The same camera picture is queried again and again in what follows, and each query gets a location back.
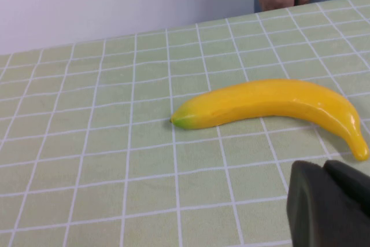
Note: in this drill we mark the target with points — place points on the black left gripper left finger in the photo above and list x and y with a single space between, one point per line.
315 209

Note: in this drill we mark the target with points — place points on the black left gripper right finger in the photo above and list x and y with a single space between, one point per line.
349 180

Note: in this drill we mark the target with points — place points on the yellow plastic banana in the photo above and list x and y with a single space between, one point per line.
271 103

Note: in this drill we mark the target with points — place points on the green checked tablecloth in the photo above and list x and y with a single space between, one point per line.
115 143

